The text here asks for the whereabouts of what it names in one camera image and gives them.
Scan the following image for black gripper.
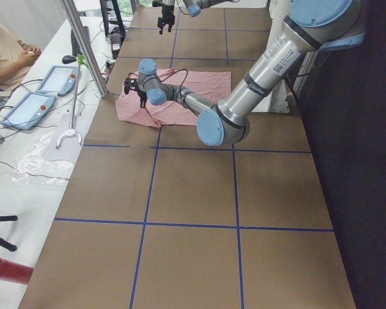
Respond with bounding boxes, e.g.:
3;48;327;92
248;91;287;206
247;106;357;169
152;0;176;35
123;76;147;109

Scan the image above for pink Snoopy t-shirt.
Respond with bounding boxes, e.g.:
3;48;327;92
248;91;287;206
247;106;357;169
115;69;231;128

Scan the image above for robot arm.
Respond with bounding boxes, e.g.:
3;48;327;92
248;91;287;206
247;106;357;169
152;0;226;35
124;0;368;146

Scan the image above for black power adapter box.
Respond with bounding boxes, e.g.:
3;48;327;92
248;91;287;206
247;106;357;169
109;32;124;59

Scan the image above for silver reacher grabber tool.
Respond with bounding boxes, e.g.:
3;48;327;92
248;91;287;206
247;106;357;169
55;53;85;149

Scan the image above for far blue teach pendant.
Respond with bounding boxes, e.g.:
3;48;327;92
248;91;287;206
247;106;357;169
36;66;78;96

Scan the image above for blue teach pendant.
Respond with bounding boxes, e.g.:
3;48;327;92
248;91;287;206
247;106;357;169
36;66;78;96
0;92;56;130

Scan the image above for black computer mouse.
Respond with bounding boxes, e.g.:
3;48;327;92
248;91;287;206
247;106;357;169
62;55;77;64

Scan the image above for near blue teach pendant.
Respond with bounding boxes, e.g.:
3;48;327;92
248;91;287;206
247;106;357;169
0;92;56;130

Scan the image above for clear plastic bag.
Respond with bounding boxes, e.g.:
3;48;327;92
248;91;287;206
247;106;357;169
10;128;74;189

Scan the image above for seated person in beige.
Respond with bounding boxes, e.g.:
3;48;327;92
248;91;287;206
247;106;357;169
0;25;41;91

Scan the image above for black tripod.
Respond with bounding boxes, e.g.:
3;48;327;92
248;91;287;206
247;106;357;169
0;215;18;252

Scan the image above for red cylinder bottle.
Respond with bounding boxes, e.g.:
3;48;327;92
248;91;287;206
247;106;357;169
0;257;34;285

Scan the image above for aluminium frame post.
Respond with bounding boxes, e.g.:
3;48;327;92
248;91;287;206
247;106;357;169
60;0;107;98

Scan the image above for white camera pole base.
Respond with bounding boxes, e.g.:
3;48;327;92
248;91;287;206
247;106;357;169
266;0;309;113

